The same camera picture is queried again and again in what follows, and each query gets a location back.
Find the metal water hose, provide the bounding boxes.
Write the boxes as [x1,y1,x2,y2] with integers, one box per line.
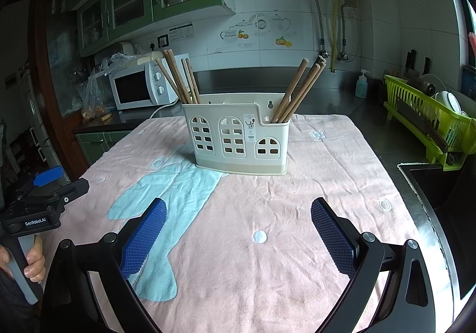
[339,0,353,61]
[306,0,328,59]

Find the white plates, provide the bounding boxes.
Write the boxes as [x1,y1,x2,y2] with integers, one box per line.
[434,90,462,115]

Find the steel sink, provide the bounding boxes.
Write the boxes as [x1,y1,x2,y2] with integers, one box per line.
[398,162,476,301]

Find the pink printed towel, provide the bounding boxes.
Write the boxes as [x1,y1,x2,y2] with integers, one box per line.
[69,113,446,333]

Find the white refrigerator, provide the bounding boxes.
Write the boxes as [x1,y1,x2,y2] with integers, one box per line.
[18,68,61,172]

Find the person's left hand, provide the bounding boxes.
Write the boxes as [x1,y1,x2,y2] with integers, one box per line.
[0,236,47,282]

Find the blue soap pump bottle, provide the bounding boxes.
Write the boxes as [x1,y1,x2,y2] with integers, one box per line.
[355,69,369,99]

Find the cream plastic utensil holder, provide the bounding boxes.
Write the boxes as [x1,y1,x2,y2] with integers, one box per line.
[181,93,295,175]

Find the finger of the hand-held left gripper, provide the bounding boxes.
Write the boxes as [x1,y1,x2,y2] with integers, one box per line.
[15,165,65,200]
[18,178,90,213]

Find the pale yellow box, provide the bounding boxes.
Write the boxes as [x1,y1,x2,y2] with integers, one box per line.
[136,52,165,65]

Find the green base cabinet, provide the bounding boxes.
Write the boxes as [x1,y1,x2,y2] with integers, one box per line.
[75,130,131,167]

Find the clear plastic bag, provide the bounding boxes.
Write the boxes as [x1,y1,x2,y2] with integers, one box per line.
[79,53,129,122]

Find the bunch of wooden chopsticks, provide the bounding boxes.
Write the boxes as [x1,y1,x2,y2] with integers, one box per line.
[155,49,327,124]

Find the person's left forearm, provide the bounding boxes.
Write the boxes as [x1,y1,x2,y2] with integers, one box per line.
[0,269,29,333]

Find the teapot and orange tile decal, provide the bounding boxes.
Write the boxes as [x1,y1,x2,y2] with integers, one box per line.
[220,13,295,49]

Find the yellow gas hose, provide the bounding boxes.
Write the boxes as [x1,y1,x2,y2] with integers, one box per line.
[330,0,341,74]

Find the white power cord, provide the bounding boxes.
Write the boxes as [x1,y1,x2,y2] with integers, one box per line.
[149,101,184,120]

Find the white wall label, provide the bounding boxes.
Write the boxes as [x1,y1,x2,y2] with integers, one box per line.
[169,23,194,42]

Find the small white appliance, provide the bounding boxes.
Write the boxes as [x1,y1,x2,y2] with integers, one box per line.
[111,41,135,59]

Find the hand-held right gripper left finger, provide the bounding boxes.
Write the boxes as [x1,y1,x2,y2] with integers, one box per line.
[40,197,168,333]

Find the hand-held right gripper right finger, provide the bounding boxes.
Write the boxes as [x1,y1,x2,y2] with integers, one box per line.
[310,197,436,333]

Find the green plastic dish rack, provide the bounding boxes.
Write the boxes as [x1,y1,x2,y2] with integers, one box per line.
[383,74,476,172]

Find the white microwave oven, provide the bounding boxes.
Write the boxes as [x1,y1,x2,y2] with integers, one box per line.
[109,60,187,111]

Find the steel cleaver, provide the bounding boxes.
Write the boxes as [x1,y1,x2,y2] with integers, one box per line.
[395,96,450,152]

